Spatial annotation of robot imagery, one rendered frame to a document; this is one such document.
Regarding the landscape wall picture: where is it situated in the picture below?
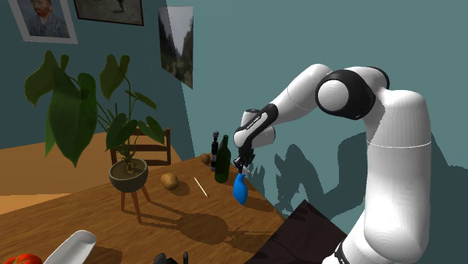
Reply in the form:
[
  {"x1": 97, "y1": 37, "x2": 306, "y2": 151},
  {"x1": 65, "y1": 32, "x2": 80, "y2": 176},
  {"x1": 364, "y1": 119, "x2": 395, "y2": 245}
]
[{"x1": 157, "y1": 5, "x2": 194, "y2": 90}]

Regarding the small black object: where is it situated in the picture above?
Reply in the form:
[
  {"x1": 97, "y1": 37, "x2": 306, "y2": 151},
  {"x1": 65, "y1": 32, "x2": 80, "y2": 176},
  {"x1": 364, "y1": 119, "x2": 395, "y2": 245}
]
[{"x1": 153, "y1": 250, "x2": 190, "y2": 264}]

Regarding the brown wooden chair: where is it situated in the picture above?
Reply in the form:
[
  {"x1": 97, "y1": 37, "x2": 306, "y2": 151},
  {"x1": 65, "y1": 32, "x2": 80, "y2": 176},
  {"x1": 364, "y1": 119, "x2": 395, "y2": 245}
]
[{"x1": 110, "y1": 127, "x2": 172, "y2": 167}]

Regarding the dark framed painting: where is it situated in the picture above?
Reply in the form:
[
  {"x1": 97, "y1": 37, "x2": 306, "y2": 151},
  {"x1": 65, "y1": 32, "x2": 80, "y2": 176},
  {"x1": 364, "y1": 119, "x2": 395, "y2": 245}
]
[{"x1": 73, "y1": 0, "x2": 145, "y2": 27}]

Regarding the red tomato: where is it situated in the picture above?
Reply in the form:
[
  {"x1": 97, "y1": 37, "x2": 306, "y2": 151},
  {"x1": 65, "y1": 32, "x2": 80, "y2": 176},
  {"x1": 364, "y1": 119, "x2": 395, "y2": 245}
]
[{"x1": 2, "y1": 253, "x2": 43, "y2": 264}]

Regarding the white curved dish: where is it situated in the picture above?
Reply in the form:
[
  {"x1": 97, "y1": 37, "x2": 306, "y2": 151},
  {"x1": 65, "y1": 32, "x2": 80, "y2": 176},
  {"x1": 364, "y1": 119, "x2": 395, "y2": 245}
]
[{"x1": 42, "y1": 229, "x2": 97, "y2": 264}]

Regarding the thin pale stick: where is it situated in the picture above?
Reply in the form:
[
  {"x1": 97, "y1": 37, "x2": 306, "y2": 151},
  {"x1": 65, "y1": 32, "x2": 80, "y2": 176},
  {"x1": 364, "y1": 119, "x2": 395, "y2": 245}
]
[{"x1": 193, "y1": 176, "x2": 210, "y2": 199}]

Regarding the blue spray bottle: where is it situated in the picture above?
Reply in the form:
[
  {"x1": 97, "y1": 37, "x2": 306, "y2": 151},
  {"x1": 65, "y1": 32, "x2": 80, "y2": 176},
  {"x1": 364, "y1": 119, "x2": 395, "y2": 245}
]
[{"x1": 232, "y1": 167, "x2": 253, "y2": 206}]

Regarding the dark robot stand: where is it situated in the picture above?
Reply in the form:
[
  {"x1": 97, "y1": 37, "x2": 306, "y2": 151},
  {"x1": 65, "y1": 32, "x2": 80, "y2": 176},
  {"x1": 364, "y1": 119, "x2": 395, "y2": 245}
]
[{"x1": 244, "y1": 199, "x2": 348, "y2": 264}]

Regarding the dark green glass bottle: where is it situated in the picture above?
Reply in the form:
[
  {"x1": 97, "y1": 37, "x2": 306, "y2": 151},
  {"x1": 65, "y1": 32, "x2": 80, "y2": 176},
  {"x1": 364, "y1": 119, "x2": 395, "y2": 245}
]
[{"x1": 214, "y1": 134, "x2": 233, "y2": 184}]

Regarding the potted green leafy plant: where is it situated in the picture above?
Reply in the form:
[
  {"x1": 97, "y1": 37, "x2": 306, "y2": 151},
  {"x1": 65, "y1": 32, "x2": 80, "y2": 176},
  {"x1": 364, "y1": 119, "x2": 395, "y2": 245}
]
[{"x1": 23, "y1": 49, "x2": 166, "y2": 224}]

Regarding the portrait painting white frame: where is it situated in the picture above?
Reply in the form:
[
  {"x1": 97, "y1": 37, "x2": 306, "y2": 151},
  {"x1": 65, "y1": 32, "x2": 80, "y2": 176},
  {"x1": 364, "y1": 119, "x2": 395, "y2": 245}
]
[{"x1": 7, "y1": 0, "x2": 79, "y2": 45}]

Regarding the black pepper grinder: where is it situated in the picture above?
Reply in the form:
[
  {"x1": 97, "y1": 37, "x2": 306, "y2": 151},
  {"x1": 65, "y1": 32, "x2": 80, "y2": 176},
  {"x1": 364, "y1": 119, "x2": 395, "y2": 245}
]
[{"x1": 210, "y1": 130, "x2": 221, "y2": 172}]

